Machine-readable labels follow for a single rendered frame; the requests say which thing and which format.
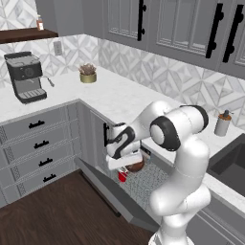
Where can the orange bottle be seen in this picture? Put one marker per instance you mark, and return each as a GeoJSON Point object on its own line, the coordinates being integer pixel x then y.
{"type": "Point", "coordinates": [40, 24]}

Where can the grey upper cupboard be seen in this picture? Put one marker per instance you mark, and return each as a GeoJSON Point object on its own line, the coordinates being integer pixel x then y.
{"type": "Point", "coordinates": [73, 16]}

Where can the grey drawer front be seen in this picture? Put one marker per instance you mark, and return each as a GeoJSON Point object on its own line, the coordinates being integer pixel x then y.
{"type": "Point", "coordinates": [22, 148]}
{"type": "Point", "coordinates": [27, 166]}
{"type": "Point", "coordinates": [32, 183]}
{"type": "Point", "coordinates": [19, 127]}

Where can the grey wall outlet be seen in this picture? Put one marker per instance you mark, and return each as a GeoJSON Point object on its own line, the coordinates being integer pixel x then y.
{"type": "Point", "coordinates": [57, 48]}

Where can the grey upper cupboard door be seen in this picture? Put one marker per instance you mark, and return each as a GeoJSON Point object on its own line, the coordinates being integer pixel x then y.
{"type": "Point", "coordinates": [240, 48]}
{"type": "Point", "coordinates": [182, 28]}
{"type": "Point", "coordinates": [122, 19]}

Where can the dark grey sink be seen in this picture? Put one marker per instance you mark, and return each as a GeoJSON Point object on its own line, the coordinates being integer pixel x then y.
{"type": "Point", "coordinates": [229, 162]}

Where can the grey lower cupboard door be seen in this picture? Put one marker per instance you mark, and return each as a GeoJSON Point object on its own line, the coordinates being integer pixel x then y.
{"type": "Point", "coordinates": [96, 140]}

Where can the grey soap dispenser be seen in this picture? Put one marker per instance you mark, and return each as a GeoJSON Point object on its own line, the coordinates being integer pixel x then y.
{"type": "Point", "coordinates": [222, 125]}

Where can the black coffee machine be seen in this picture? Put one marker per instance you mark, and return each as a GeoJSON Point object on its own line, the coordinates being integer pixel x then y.
{"type": "Point", "coordinates": [25, 76]}

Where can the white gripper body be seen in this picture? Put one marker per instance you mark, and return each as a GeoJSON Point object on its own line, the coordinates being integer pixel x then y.
{"type": "Point", "coordinates": [122, 160]}

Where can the brown bowl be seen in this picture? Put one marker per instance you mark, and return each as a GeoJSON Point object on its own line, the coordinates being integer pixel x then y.
{"type": "Point", "coordinates": [137, 166]}

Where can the grey cupboard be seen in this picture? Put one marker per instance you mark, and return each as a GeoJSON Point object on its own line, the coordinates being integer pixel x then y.
{"type": "Point", "coordinates": [220, 223]}
{"type": "Point", "coordinates": [73, 16]}

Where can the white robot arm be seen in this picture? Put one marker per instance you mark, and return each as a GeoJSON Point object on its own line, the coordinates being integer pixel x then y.
{"type": "Point", "coordinates": [188, 159]}

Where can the grey cupboard door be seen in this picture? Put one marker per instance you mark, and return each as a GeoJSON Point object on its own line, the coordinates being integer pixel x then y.
{"type": "Point", "coordinates": [122, 19]}
{"type": "Point", "coordinates": [240, 48]}
{"type": "Point", "coordinates": [96, 140]}
{"type": "Point", "coordinates": [182, 28]}

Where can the potted plant in yellow pot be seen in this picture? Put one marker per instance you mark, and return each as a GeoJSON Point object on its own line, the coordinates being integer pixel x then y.
{"type": "Point", "coordinates": [88, 75]}

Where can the dark wooden shelf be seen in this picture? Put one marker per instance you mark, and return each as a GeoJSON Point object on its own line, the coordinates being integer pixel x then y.
{"type": "Point", "coordinates": [25, 34]}

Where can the grey dishwasher door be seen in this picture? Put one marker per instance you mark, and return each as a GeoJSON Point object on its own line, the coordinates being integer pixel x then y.
{"type": "Point", "coordinates": [111, 188]}

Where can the grey lower cupboard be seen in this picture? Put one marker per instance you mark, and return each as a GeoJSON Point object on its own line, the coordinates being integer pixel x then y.
{"type": "Point", "coordinates": [220, 223]}

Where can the red cup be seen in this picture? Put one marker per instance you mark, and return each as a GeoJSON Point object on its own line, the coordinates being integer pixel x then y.
{"type": "Point", "coordinates": [122, 176]}

